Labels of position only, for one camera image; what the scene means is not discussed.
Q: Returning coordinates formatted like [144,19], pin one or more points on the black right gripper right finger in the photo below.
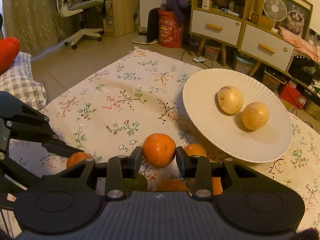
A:
[198,168]

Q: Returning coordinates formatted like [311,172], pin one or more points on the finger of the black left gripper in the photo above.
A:
[25,123]
[60,148]

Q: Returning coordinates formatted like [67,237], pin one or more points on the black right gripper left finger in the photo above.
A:
[123,175]

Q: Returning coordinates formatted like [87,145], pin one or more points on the smooth orange persimmon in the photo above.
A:
[76,158]

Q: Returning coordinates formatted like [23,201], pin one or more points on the smooth orange tomato fruit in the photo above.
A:
[172,185]

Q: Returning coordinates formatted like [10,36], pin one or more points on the rough orange mandarin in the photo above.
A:
[159,150]

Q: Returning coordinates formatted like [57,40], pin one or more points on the smooth orange round fruit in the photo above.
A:
[217,186]

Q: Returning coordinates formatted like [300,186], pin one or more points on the grey checked cushion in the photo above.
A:
[18,81]

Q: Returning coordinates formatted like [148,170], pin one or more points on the white ribbed plate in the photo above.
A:
[227,132]

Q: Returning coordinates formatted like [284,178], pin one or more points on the floral white tablecloth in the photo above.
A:
[111,113]

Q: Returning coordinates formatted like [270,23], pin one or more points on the red plush cushion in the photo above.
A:
[9,49]

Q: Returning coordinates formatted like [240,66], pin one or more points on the pale yellow round fruit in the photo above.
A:
[230,99]

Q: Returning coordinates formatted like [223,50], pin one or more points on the pale yellow speckled fruit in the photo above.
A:
[255,115]

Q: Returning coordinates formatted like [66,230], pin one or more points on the clear plastic storage bin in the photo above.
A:
[241,63]

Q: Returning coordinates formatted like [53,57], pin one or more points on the red storage box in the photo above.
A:
[292,94]

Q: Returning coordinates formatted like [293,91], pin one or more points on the white office chair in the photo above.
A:
[66,9]

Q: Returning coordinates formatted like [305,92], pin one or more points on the low wooden tv console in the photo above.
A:
[306,71]

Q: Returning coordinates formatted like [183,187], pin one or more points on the red orange printed bucket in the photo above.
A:
[170,30]

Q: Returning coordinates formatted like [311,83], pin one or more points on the wooden desk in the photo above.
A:
[116,18]

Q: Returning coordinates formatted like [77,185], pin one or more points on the black flat panel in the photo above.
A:
[153,25]

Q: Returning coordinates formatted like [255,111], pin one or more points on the wooden cabinet white drawers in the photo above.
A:
[240,24]

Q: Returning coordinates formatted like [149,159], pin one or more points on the pink cloth on shelf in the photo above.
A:
[300,45]

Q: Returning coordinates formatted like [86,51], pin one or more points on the purple plush toy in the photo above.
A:
[176,0]

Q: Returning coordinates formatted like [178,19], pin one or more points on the white desk fan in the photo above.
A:
[275,10]

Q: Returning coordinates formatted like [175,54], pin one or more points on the framed cat picture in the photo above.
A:
[298,17]

